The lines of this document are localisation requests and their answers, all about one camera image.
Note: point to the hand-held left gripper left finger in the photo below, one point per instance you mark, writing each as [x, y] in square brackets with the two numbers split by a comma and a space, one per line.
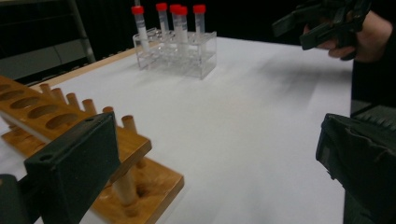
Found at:
[74, 168]

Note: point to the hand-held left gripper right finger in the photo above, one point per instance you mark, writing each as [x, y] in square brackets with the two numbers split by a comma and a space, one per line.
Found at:
[361, 161]

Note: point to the wooden test tube rack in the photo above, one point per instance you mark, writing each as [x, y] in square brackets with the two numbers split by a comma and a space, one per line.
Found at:
[137, 146]

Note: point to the red-capped clear test tube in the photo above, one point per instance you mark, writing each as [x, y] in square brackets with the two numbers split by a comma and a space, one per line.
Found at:
[174, 8]
[199, 23]
[140, 26]
[162, 21]
[183, 29]

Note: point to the white table mat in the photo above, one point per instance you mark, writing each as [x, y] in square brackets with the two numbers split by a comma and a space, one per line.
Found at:
[249, 124]

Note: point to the grey metal stand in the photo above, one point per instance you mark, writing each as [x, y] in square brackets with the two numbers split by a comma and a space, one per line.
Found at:
[82, 34]

